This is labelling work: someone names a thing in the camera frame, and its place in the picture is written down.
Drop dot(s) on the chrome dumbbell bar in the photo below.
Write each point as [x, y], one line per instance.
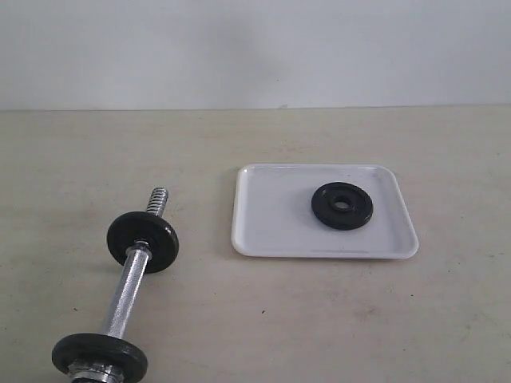
[123, 301]

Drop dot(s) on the white plastic tray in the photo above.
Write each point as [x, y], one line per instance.
[273, 217]

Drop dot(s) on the black weight plate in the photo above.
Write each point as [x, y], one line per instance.
[93, 347]
[342, 206]
[135, 226]

